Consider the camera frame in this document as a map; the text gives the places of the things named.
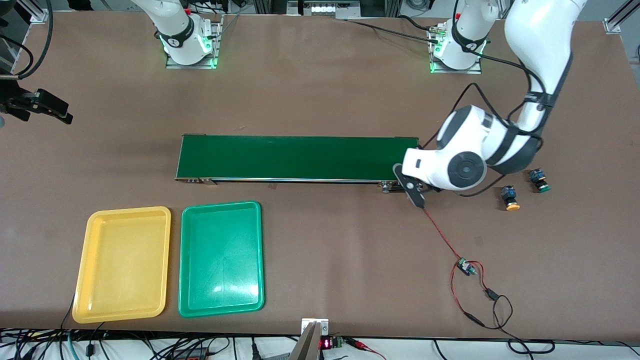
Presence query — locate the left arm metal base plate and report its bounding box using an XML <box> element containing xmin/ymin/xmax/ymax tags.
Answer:
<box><xmin>429</xmin><ymin>25</ymin><xmax>484</xmax><ymax>75</ymax></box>

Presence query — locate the teal cable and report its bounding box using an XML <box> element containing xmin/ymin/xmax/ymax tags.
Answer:
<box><xmin>64</xmin><ymin>332</ymin><xmax>82</xmax><ymax>360</ymax></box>

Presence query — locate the red clip lead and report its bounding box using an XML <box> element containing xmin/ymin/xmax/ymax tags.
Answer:
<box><xmin>344</xmin><ymin>337</ymin><xmax>387</xmax><ymax>360</ymax></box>

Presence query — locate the white equipment box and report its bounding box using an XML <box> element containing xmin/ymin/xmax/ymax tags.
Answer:
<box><xmin>287</xmin><ymin>0</ymin><xmax>362</xmax><ymax>20</ymax></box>

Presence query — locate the grey metal camera bracket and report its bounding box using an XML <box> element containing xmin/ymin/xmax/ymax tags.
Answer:
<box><xmin>287</xmin><ymin>317</ymin><xmax>331</xmax><ymax>360</ymax></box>

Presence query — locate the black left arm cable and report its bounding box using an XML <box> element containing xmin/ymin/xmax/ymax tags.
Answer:
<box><xmin>419</xmin><ymin>50</ymin><xmax>551</xmax><ymax>198</ymax></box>

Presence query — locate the green conveyor belt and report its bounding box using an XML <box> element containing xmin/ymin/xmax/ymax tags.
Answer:
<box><xmin>174</xmin><ymin>133</ymin><xmax>425</xmax><ymax>194</ymax></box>

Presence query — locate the long black cable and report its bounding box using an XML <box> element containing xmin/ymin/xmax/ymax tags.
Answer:
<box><xmin>344</xmin><ymin>15</ymin><xmax>437</xmax><ymax>45</ymax></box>

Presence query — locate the green mushroom push button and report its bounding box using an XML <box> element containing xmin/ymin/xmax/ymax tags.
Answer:
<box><xmin>529</xmin><ymin>168</ymin><xmax>552</xmax><ymax>194</ymax></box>

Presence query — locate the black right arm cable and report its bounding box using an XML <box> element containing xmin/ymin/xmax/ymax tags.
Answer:
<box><xmin>0</xmin><ymin>0</ymin><xmax>54</xmax><ymax>81</ymax></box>

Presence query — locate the red black looped wire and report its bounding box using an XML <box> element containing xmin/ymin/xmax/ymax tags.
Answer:
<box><xmin>449</xmin><ymin>260</ymin><xmax>557</xmax><ymax>355</ymax></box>

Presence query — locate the thin black cable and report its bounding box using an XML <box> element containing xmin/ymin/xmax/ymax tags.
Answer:
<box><xmin>59</xmin><ymin>293</ymin><xmax>77</xmax><ymax>332</ymax></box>

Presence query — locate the red black conveyor wire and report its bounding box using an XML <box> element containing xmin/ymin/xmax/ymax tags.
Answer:
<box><xmin>419</xmin><ymin>205</ymin><xmax>465</xmax><ymax>263</ymax></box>

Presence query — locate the yellow plastic tray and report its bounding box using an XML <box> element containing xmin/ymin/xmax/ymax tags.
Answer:
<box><xmin>71</xmin><ymin>205</ymin><xmax>172</xmax><ymax>325</ymax></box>

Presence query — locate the black cable with plug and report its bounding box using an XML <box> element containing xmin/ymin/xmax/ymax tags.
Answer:
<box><xmin>82</xmin><ymin>322</ymin><xmax>108</xmax><ymax>358</ymax></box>

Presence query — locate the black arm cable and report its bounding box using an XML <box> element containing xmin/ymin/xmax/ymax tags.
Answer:
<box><xmin>0</xmin><ymin>0</ymin><xmax>54</xmax><ymax>81</ymax></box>
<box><xmin>419</xmin><ymin>50</ymin><xmax>551</xmax><ymax>198</ymax></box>

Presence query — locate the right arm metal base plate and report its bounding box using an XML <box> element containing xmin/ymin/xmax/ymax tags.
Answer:
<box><xmin>165</xmin><ymin>15</ymin><xmax>224</xmax><ymax>70</ymax></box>

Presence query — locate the green plastic tray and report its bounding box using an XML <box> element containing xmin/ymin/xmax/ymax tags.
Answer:
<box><xmin>177</xmin><ymin>200</ymin><xmax>266</xmax><ymax>319</ymax></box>

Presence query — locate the yellow mushroom push button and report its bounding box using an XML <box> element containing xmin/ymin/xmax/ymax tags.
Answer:
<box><xmin>501</xmin><ymin>185</ymin><xmax>522</xmax><ymax>213</ymax></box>

